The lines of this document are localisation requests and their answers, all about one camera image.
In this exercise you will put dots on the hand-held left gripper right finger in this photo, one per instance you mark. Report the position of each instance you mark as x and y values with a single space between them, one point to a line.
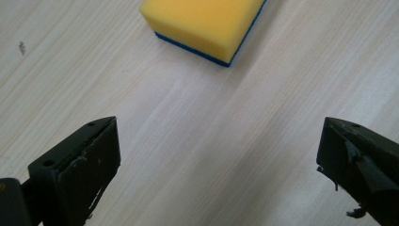
360 163

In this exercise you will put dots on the yellow sponge with blue base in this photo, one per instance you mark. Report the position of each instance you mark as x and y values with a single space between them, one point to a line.
204 25

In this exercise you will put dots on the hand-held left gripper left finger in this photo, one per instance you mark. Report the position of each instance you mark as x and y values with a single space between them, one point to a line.
78 169

